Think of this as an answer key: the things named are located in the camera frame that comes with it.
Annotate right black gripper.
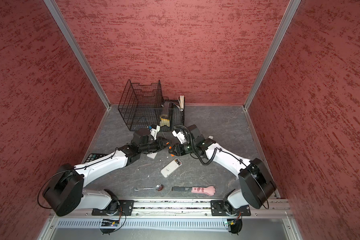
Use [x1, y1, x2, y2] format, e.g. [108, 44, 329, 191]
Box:
[168, 140, 197, 157]

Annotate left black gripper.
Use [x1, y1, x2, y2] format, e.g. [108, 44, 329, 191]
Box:
[139, 136, 172, 153]

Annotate grey white remote control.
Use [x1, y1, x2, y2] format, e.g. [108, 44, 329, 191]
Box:
[161, 158, 183, 178]

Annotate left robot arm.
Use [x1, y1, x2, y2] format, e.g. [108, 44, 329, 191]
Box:
[37, 128, 171, 217]

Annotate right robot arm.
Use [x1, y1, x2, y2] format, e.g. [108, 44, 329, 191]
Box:
[169, 125, 277, 215]

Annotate white air conditioner remote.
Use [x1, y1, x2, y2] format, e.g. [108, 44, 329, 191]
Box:
[147, 153, 158, 159]

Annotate yellow black brush in basket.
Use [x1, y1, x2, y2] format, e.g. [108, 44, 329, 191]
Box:
[160, 102, 173, 128]

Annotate wooden sticks in basket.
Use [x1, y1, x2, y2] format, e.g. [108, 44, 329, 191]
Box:
[179, 96, 185, 110]

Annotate pink cat paw spatula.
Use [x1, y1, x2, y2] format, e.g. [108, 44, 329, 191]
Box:
[172, 186, 216, 196]

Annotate metal spoon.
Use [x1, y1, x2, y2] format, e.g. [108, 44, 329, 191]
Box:
[134, 184, 164, 192]

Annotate black calculator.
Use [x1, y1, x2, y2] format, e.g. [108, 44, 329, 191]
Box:
[84, 154, 107, 164]

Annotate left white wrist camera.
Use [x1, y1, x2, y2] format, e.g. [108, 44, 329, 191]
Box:
[149, 125, 161, 140]

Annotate black wire basket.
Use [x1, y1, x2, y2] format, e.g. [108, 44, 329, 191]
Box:
[118, 80, 185, 132]

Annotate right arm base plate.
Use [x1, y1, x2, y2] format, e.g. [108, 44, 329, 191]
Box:
[210, 200, 251, 217]

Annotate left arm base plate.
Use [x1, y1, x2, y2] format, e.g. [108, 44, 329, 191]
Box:
[92, 200, 135, 217]

